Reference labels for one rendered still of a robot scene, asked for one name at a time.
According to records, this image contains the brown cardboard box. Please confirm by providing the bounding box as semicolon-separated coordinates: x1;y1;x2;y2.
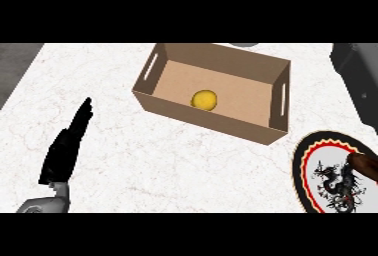
132;43;293;146

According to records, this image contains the brown oblong object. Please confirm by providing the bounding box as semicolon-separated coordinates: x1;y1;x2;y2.
346;152;378;184

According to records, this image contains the yellow lemon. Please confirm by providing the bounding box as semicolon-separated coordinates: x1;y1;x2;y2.
190;89;219;112

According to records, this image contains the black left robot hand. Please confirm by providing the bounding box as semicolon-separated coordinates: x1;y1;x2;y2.
37;96;95;186

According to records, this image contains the dragon print plate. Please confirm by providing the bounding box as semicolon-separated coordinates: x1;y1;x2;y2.
291;130;378;214

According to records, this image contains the dark grey appliance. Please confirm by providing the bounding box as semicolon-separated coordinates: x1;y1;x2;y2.
330;43;378;134

